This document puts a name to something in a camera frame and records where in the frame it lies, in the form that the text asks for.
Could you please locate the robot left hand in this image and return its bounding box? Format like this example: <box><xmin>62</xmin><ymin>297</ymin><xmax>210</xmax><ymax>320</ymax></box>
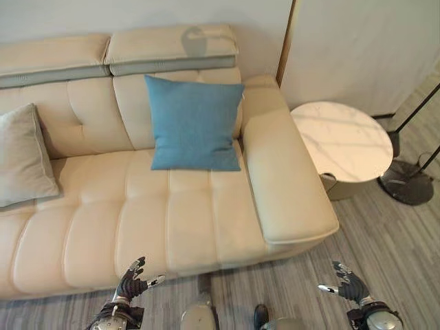
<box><xmin>114</xmin><ymin>256</ymin><xmax>166</xmax><ymax>305</ymax></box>

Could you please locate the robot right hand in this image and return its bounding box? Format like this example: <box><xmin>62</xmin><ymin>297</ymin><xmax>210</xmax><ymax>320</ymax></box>
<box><xmin>317</xmin><ymin>260</ymin><xmax>371</xmax><ymax>305</ymax></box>

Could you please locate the cream leather sofa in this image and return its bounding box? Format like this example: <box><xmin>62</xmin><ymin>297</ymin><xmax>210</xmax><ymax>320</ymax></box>
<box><xmin>0</xmin><ymin>23</ymin><xmax>340</xmax><ymax>300</ymax></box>

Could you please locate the robot left leg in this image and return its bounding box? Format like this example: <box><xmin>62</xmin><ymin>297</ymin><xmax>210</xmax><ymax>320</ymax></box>
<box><xmin>180</xmin><ymin>275</ymin><xmax>219</xmax><ymax>330</ymax></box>

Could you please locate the robot leg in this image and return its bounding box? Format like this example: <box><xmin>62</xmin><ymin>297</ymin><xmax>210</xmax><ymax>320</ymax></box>
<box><xmin>180</xmin><ymin>275</ymin><xmax>219</xmax><ymax>330</ymax></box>
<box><xmin>253</xmin><ymin>303</ymin><xmax>307</xmax><ymax>330</ymax></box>

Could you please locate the robot right leg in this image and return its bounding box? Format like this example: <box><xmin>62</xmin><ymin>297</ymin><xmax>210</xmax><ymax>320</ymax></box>
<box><xmin>253</xmin><ymin>303</ymin><xmax>307</xmax><ymax>330</ymax></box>

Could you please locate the black floor lamp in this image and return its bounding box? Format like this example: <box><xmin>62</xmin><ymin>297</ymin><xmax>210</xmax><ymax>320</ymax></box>
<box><xmin>377</xmin><ymin>89</ymin><xmax>440</xmax><ymax>206</ymax></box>

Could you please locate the round white marble side table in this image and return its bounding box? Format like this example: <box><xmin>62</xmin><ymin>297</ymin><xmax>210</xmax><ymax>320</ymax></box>
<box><xmin>289</xmin><ymin>100</ymin><xmax>394</xmax><ymax>201</ymax></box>

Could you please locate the grey beige cushion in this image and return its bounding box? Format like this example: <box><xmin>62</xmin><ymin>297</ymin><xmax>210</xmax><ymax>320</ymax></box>
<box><xmin>0</xmin><ymin>102</ymin><xmax>61</xmax><ymax>208</ymax></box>

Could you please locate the blue square cushion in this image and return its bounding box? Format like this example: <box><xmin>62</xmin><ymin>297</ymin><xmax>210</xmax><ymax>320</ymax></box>
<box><xmin>144</xmin><ymin>74</ymin><xmax>245</xmax><ymax>171</ymax></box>

